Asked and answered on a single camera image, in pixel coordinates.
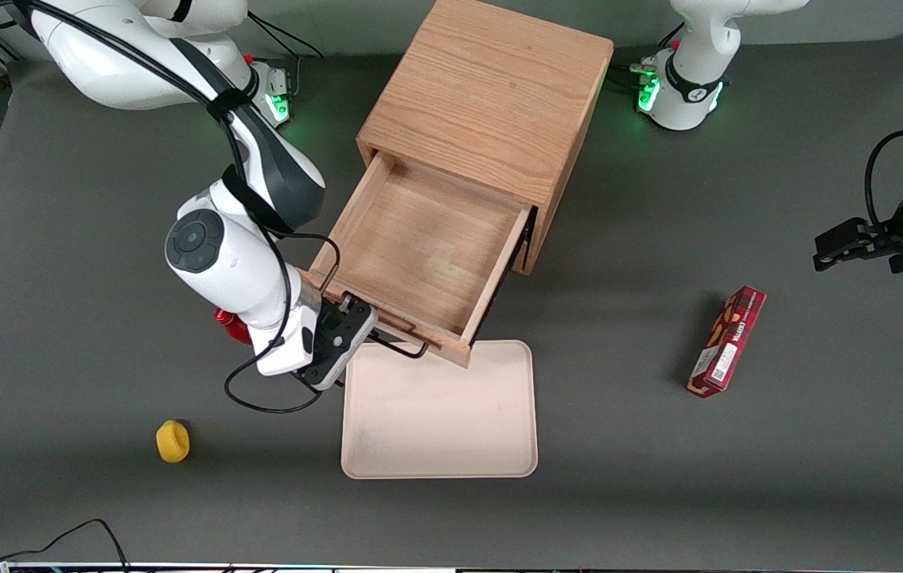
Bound black left base cables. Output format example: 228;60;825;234
609;22;686;90

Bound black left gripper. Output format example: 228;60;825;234
814;178;903;273

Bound red drink bottle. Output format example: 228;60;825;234
213;307;255;346

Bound red snack box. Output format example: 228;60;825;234
686;285;768;400

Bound cream plastic tray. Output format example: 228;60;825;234
341;340;539;481

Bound black drawer handle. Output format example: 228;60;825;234
364;334;430;360

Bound wooden drawer cabinet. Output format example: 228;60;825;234
356;0;615;276

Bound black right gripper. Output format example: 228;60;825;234
297;291;379;392

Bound black base cables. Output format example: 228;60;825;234
609;22;686;90
243;14;326;103

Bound black table edge cable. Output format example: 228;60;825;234
0;518;130;573

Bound yellow lemon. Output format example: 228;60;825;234
155;419;191;465

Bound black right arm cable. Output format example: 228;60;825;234
0;0;342;415

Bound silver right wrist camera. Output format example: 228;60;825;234
256;317;317;378

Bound wooden drawer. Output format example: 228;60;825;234
298;150;536;369

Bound black right base cables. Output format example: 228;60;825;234
243;14;326;103

